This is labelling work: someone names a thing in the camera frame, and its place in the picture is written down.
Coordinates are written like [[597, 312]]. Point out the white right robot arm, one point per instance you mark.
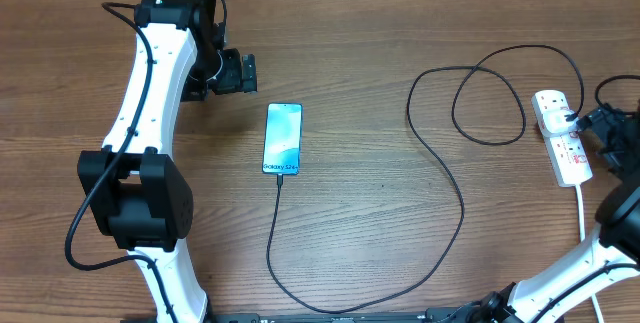
[[607, 255]]

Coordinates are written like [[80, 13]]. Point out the white charger adapter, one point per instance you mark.
[[558, 122]]

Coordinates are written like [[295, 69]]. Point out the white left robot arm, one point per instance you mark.
[[133, 187]]

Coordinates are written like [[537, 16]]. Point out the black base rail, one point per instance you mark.
[[442, 314]]

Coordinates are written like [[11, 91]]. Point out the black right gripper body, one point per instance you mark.
[[621, 133]]

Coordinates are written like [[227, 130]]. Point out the Samsung Galaxy smartphone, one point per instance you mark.
[[281, 154]]

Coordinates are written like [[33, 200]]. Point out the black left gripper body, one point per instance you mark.
[[230, 76]]

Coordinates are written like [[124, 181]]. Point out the white power strip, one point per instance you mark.
[[567, 154]]

